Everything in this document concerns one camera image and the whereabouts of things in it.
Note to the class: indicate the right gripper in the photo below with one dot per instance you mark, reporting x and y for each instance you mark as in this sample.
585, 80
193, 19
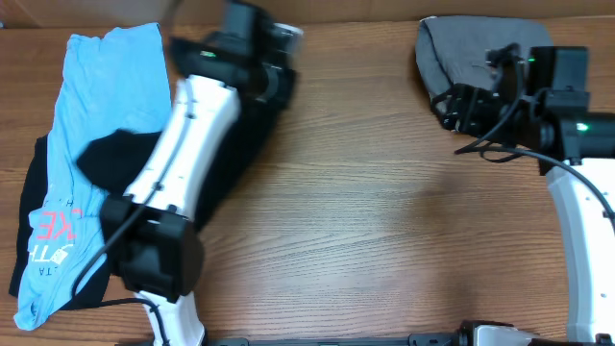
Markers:
458, 99

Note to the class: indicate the black t-shirt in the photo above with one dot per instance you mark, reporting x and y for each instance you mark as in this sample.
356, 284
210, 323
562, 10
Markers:
113, 162

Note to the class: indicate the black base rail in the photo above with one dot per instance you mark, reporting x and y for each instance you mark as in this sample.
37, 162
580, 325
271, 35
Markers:
469, 333

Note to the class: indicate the grey folded trousers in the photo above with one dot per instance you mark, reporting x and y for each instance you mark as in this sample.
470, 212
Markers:
452, 49

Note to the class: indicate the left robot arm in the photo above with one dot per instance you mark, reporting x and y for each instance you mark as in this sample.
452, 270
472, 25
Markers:
241, 72

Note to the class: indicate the black shirt under pile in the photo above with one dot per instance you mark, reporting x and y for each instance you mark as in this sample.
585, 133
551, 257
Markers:
32, 196

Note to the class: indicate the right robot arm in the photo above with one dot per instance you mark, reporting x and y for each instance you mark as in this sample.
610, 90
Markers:
538, 108

